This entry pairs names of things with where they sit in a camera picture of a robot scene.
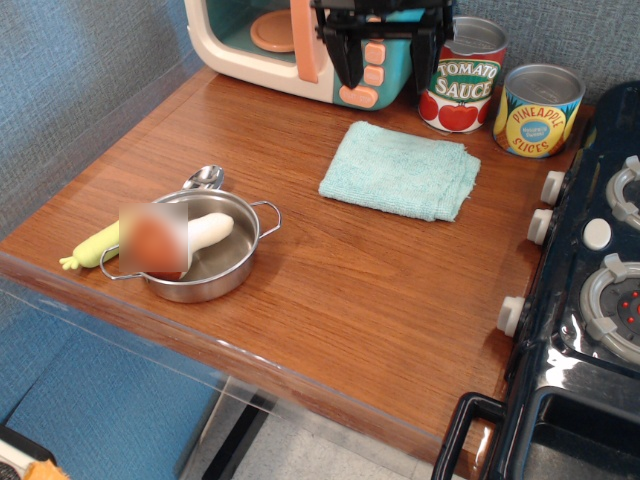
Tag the orange plush toy corner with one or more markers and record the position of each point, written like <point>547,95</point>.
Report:
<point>23,467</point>

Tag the white stove knob rear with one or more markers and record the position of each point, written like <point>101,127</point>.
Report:
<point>552,187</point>

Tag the light blue cloth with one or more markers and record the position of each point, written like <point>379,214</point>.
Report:
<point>401,174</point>

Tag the metal spoon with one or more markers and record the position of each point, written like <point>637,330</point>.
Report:
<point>209,177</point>

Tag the plush mushroom toy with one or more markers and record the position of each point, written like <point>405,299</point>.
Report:
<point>164,246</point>

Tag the tomato sauce can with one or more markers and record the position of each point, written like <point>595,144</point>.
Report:
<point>461,89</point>

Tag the pineapple slices can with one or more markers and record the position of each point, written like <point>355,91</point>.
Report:
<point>538,107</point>

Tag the stainless steel pan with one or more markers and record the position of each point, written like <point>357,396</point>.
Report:
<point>216,268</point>

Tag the white stove knob front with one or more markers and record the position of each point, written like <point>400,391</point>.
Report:
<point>509,314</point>

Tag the white stove knob middle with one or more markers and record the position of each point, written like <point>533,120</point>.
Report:
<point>539,226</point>

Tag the toy microwave teal and cream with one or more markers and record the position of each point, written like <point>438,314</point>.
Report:
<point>274,44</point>

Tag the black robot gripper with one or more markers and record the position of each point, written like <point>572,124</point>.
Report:
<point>343,24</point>

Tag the black toy stove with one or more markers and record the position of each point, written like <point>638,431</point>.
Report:
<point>571,409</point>

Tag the white stove knob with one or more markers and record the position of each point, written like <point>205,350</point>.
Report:
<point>552,187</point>
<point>539,226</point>
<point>509,314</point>

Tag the green plush vegetable toy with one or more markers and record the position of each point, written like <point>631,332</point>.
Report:
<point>103,245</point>

